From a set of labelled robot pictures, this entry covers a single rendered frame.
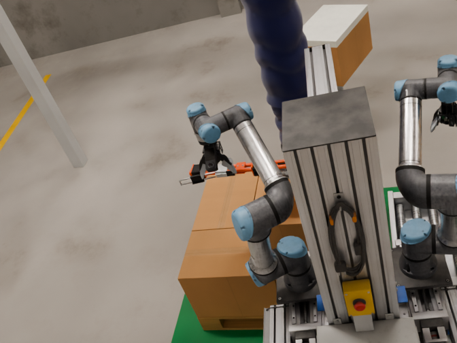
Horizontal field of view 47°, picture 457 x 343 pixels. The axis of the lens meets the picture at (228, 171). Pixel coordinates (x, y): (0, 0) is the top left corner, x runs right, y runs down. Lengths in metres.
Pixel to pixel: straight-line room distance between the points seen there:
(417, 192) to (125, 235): 3.20
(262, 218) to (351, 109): 0.53
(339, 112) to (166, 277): 2.81
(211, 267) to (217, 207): 0.53
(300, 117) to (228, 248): 1.89
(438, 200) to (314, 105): 0.53
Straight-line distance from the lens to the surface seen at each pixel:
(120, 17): 8.37
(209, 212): 3.60
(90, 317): 4.17
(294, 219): 2.78
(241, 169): 2.78
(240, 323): 3.61
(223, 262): 3.25
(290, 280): 2.32
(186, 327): 3.75
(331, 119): 1.50
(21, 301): 4.67
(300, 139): 1.45
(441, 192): 1.81
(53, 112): 5.43
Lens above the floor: 2.87
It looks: 37 degrees down
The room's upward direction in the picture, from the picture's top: 20 degrees counter-clockwise
